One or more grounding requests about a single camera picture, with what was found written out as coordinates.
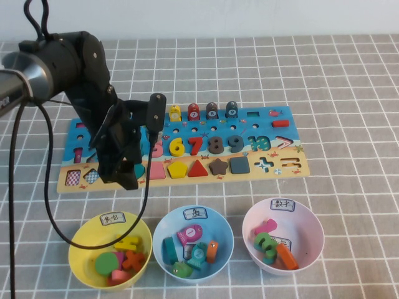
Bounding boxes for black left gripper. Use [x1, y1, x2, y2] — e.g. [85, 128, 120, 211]
[89, 99, 150, 191]

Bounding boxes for pink trapezoid piece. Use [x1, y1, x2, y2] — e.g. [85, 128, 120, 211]
[146, 161, 166, 181]

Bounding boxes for handwritten label on yellow bowl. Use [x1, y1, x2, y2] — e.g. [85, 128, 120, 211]
[99, 211, 127, 225]

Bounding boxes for yellow pentagon piece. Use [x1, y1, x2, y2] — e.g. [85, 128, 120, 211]
[167, 161, 188, 179]

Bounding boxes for yellow wooden symbol piece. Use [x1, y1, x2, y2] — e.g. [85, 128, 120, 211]
[113, 235, 143, 252]

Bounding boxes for red triangle piece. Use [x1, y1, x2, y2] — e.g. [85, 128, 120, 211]
[187, 159, 208, 178]

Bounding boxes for orange-red cross piece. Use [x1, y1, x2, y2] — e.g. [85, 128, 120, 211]
[122, 250, 147, 271]

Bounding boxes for green round piece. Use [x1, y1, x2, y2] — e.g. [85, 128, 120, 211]
[94, 252, 122, 277]

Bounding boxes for teal fish piece lying sideways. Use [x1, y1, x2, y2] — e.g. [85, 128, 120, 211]
[161, 236, 178, 265]

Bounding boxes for pink fish piece number 1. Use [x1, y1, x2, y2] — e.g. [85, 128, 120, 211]
[176, 224, 203, 245]

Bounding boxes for yellow bowl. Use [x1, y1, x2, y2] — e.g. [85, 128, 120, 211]
[67, 211, 153, 290]

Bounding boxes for red fish piece number 7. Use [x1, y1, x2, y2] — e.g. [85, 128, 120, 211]
[187, 103, 201, 121]

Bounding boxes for brown star piece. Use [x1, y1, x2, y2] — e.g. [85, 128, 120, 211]
[208, 158, 228, 176]

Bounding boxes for pink-red shape piece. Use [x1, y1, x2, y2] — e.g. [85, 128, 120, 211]
[107, 269, 133, 287]

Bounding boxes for light blue bowl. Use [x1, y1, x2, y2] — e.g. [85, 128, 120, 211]
[152, 204, 234, 280]

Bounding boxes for green fish piece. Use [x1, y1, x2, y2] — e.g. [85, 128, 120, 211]
[171, 261, 191, 278]

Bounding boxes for teal fish piece number 2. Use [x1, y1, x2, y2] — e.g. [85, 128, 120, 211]
[186, 242, 208, 270]

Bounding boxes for wooden sea-themed puzzle board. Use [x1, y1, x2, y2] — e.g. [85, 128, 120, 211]
[57, 105, 311, 194]

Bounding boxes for orange fish piece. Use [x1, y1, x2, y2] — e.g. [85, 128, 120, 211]
[205, 240, 219, 264]

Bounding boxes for dark grey-blue square piece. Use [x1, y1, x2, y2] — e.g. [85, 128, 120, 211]
[229, 156, 251, 174]

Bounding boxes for dark blue fish piece number 9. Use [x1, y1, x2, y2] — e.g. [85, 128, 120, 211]
[225, 100, 239, 119]

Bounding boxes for magenta wooden number piece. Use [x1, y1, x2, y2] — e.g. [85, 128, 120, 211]
[254, 218, 278, 236]

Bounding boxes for handwritten label inside pink bowl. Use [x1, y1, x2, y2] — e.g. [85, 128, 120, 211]
[271, 237, 292, 250]

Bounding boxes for orange wooden number piece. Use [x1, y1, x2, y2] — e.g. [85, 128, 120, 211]
[276, 242, 299, 271]

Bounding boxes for pink bowl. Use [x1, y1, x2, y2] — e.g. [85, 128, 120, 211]
[242, 197, 325, 277]

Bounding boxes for pink wooden number 5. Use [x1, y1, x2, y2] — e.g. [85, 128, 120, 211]
[151, 139, 165, 158]

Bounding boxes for yellow wooden number 6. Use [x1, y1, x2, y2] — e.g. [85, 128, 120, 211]
[169, 136, 185, 157]

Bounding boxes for red wooden number 7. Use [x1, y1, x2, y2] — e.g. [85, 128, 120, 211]
[188, 136, 204, 156]

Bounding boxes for handwritten label on blue rim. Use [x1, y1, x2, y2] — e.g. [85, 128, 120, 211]
[183, 207, 209, 221]

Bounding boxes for brown wooden number 8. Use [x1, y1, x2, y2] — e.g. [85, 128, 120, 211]
[208, 136, 224, 155]

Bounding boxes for grey-blue wooden number 9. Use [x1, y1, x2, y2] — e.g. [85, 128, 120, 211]
[227, 135, 244, 154]

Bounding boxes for green wooden number 3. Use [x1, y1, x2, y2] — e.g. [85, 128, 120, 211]
[252, 232, 278, 252]

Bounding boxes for handwritten label on pink rim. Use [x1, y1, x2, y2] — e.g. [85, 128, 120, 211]
[270, 198, 296, 212]

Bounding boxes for grey white-grid tablecloth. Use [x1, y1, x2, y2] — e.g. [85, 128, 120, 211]
[0, 34, 399, 299]

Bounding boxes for thin black camera cable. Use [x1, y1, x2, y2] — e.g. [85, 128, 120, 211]
[45, 99, 154, 250]

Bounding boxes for thick braided black cable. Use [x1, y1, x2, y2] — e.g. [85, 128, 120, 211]
[8, 102, 26, 299]

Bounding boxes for looped black cable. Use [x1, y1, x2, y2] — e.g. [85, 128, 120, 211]
[24, 0, 51, 40]

